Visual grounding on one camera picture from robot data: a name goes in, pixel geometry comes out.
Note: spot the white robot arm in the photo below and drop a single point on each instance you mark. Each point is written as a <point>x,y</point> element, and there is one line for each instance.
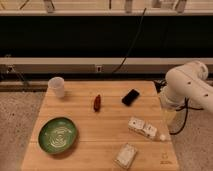
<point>187,81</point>

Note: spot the green ceramic bowl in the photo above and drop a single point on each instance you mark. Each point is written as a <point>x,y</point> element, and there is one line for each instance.
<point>57,135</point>

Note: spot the black rectangular phone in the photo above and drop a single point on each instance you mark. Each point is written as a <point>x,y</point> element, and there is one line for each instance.
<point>130,97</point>

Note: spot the white plastic cup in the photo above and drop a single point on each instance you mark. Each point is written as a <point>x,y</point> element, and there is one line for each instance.
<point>56,84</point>

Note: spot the clear plastic packet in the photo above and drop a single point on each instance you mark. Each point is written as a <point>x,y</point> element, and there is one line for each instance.
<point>126,155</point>

